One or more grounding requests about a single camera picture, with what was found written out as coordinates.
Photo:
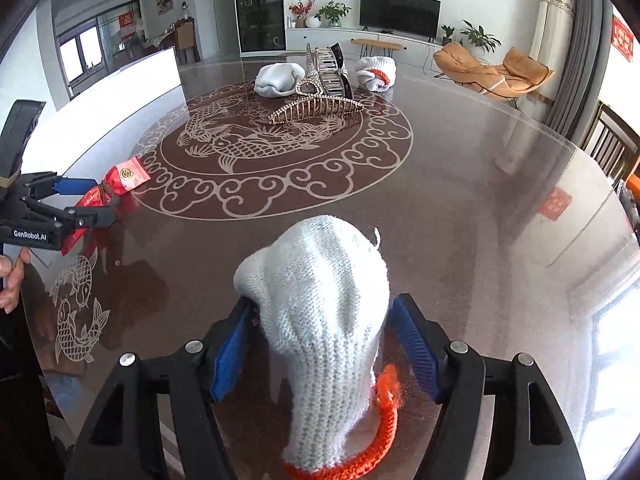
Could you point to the white tv cabinet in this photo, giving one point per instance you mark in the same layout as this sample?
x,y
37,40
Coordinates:
x,y
418,53

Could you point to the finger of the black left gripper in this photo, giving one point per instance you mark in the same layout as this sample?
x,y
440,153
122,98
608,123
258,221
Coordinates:
x,y
73,218
60,185

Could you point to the orange lounge chair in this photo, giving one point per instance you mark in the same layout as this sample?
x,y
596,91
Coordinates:
x,y
516,76

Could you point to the grey curtain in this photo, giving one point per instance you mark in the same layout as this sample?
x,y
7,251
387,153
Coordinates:
x,y
584,70

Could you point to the white storage bin wall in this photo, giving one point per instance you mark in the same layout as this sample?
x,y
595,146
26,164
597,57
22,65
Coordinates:
x,y
62,136

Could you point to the white standing air conditioner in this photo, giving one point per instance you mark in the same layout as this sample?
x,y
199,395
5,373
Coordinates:
x,y
550,46

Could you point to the green potted plant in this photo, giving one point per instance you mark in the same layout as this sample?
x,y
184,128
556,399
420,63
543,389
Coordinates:
x,y
477,40

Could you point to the person's left hand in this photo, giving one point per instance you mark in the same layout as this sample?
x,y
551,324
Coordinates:
x,y
12,274

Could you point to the wooden dining chair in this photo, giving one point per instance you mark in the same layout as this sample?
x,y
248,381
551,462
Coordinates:
x,y
612,144

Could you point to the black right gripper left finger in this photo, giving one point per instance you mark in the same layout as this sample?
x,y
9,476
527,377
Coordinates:
x,y
154,415

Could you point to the red snack packet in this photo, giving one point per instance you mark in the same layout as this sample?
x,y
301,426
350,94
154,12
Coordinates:
x,y
114,190

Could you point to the black white hair claw clip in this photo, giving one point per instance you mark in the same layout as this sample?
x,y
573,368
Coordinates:
x,y
332,71

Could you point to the white knit glove orange cuff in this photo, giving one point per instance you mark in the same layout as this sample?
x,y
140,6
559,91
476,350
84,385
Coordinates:
x,y
323,294

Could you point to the black flat television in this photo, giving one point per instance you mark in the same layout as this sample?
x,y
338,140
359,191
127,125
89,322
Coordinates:
x,y
417,17

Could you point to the red flowers in vase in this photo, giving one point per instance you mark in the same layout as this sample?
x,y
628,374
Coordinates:
x,y
300,11

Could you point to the green plant by flowers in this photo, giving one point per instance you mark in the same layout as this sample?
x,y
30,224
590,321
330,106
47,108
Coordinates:
x,y
333,12

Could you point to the small wooden bench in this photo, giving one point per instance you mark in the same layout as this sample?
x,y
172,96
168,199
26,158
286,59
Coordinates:
x,y
368,47

